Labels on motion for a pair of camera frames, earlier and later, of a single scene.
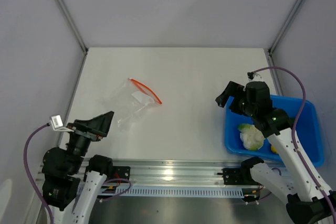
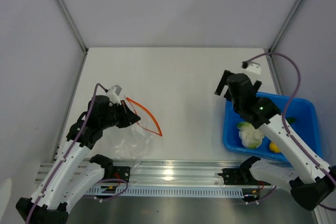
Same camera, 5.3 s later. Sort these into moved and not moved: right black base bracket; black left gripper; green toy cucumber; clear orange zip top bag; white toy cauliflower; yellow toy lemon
Moved: black left gripper; clear orange zip top bag
Not moved: white toy cauliflower; right black base bracket; yellow toy lemon; green toy cucumber
